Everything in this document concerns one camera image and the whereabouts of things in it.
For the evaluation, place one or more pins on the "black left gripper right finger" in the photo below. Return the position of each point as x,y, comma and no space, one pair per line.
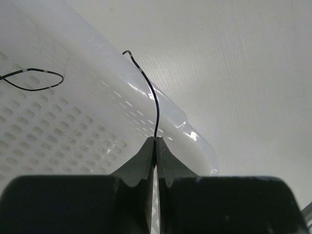
193,204

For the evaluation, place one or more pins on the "white perforated basket left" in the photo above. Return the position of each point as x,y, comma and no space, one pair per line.
81,107

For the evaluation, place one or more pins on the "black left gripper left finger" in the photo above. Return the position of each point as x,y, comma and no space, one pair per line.
119,203

